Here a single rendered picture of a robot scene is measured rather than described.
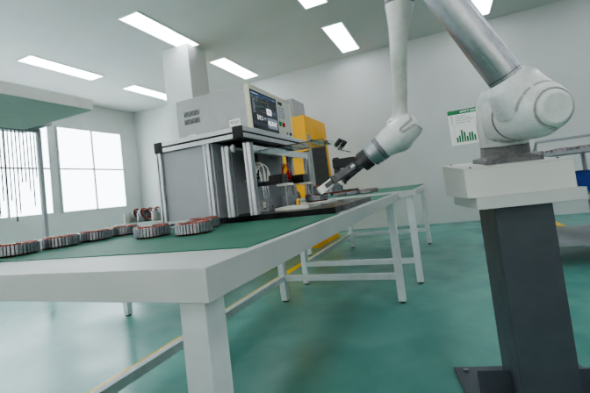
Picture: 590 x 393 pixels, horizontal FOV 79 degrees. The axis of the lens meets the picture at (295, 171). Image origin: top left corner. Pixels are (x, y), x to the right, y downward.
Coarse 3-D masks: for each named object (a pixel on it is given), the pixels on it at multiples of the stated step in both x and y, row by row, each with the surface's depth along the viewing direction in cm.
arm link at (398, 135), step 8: (400, 120) 125; (408, 120) 124; (416, 120) 124; (384, 128) 129; (392, 128) 125; (400, 128) 124; (408, 128) 124; (416, 128) 123; (376, 136) 130; (384, 136) 126; (392, 136) 125; (400, 136) 124; (408, 136) 124; (416, 136) 125; (384, 144) 126; (392, 144) 125; (400, 144) 125; (408, 144) 127; (392, 152) 128
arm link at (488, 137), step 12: (480, 96) 128; (480, 108) 127; (480, 120) 128; (492, 120) 120; (480, 132) 129; (492, 132) 122; (480, 144) 131; (492, 144) 125; (504, 144) 123; (516, 144) 122
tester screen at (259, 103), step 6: (252, 96) 153; (258, 96) 158; (264, 96) 164; (252, 102) 152; (258, 102) 158; (264, 102) 163; (270, 102) 170; (252, 108) 152; (258, 108) 157; (264, 108) 163; (270, 108) 169; (264, 114) 162; (258, 120) 155; (264, 120) 161; (258, 126) 155; (264, 126) 160
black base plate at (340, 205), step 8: (336, 200) 184; (344, 200) 171; (352, 200) 161; (360, 200) 160; (368, 200) 175; (304, 208) 141; (312, 208) 134; (320, 208) 126; (328, 208) 124; (336, 208) 125; (344, 208) 134; (240, 216) 140; (248, 216) 137; (256, 216) 135; (264, 216) 134; (272, 216) 133; (280, 216) 131; (288, 216) 130; (296, 216) 129
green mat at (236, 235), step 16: (224, 224) 135; (240, 224) 125; (256, 224) 115; (272, 224) 108; (288, 224) 101; (304, 224) 95; (96, 240) 128; (112, 240) 118; (128, 240) 111; (144, 240) 104; (160, 240) 98; (176, 240) 92; (192, 240) 87; (208, 240) 83; (224, 240) 79; (240, 240) 75; (256, 240) 72; (16, 256) 103; (32, 256) 96; (48, 256) 91; (64, 256) 86; (80, 256) 82; (96, 256) 79
